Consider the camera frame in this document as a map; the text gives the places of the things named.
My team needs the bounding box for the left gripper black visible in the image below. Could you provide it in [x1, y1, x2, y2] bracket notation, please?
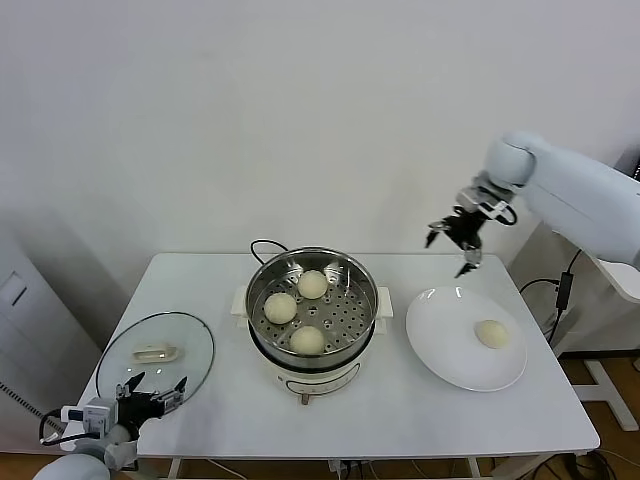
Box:
[115, 372, 189, 429]

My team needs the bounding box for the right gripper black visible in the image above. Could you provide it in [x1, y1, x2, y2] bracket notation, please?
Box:
[425, 209, 485, 279]

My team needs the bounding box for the glass lid with cream handle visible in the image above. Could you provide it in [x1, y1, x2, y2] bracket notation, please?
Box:
[95, 312, 216, 421]

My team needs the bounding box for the white steamed baozi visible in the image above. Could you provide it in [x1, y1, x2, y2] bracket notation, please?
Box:
[473, 319, 510, 350]
[289, 324, 327, 356]
[263, 292, 299, 325]
[298, 269, 330, 300]

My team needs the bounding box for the perforated steel steamer basket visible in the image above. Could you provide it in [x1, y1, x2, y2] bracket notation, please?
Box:
[230, 247, 396, 357]

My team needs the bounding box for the white round plate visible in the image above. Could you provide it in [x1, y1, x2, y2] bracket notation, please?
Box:
[405, 286, 529, 393]

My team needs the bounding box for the white cabinet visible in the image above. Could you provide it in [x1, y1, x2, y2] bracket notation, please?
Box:
[0, 222, 104, 446]

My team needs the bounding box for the white side desk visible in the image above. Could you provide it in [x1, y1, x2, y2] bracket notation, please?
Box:
[582, 249, 640, 432]

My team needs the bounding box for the cream electric cooker base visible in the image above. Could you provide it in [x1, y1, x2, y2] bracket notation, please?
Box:
[234, 314, 389, 407]

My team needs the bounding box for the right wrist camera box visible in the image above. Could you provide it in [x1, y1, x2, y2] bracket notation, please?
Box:
[452, 187, 506, 221]

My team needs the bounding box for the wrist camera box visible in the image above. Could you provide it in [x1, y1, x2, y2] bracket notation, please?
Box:
[60, 398, 120, 439]
[452, 187, 506, 221]

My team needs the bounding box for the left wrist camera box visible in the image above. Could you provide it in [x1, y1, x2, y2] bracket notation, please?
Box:
[60, 398, 120, 439]

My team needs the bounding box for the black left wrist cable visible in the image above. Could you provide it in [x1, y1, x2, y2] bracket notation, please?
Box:
[39, 408, 76, 446]

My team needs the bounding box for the black power adapter cable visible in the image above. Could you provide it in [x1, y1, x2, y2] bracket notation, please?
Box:
[518, 249, 584, 346]

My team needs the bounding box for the black cooker power cord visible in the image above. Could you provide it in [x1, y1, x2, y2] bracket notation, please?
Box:
[249, 240, 291, 269]

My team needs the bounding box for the floor cable bundle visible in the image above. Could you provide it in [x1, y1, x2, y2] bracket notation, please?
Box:
[579, 449, 640, 480]

